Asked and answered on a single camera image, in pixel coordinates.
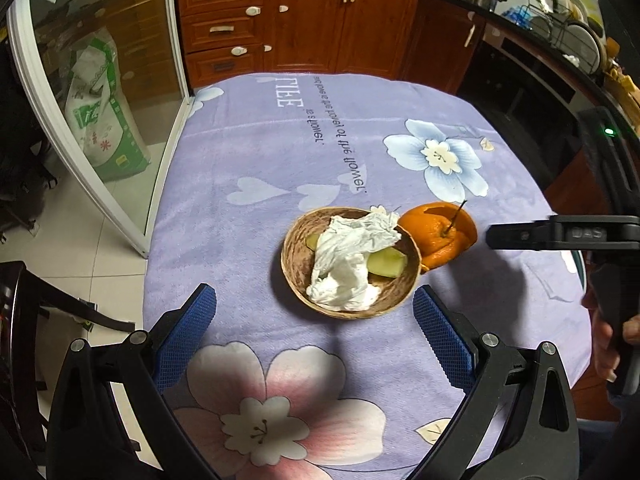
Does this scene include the green fruit peel slice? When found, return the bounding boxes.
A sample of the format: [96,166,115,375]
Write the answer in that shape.
[306,229,408,281]

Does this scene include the orange peel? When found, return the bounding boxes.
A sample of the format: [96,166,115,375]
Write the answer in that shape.
[398,202,478,272]

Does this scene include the white tissue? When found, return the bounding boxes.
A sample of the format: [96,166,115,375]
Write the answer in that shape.
[306,206,400,312]

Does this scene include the wooden kitchen cabinets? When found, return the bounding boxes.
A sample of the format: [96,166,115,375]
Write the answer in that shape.
[171,0,640,421]

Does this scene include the person right hand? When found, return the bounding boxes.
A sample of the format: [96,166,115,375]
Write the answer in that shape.
[582,285,620,382]

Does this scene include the built-in black oven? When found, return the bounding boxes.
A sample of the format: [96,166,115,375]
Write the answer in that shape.
[457,24,590,190]

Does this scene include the dish rack with plates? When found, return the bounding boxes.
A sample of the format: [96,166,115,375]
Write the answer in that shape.
[502,0,608,76]

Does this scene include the black side shelf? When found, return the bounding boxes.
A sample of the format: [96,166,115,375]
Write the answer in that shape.
[1,261,136,470]

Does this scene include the purple floral tablecloth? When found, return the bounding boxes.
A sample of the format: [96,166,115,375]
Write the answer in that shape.
[142,71,594,480]

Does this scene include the green white rice sack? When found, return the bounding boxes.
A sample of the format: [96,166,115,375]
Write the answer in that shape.
[64,27,151,182]

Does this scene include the glass sliding door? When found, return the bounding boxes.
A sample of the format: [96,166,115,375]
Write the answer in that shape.
[8,0,192,255]

